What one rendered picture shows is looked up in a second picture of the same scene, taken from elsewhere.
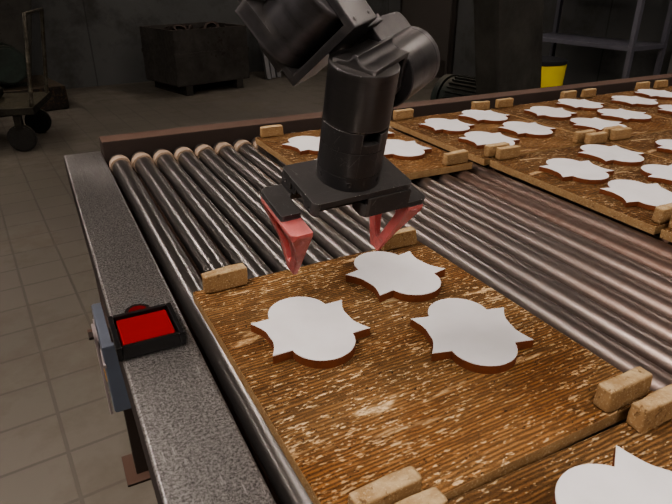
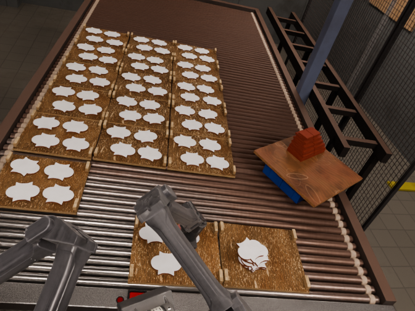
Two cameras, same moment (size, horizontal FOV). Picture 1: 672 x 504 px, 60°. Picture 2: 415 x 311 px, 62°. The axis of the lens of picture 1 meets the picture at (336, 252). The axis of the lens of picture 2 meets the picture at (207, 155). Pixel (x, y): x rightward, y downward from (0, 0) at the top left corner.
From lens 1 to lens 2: 1.36 m
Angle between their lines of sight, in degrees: 64
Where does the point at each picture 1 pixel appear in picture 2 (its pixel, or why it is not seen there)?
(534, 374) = (202, 235)
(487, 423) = (210, 252)
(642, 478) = (243, 245)
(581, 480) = (240, 252)
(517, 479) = (223, 257)
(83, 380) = not seen: outside the picture
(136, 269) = (91, 294)
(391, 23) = (189, 206)
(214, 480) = (196, 302)
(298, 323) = (164, 265)
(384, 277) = (155, 236)
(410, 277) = not seen: hidden behind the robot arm
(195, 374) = not seen: hidden behind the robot
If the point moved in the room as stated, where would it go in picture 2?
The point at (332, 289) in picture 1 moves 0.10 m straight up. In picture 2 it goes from (149, 249) to (151, 236)
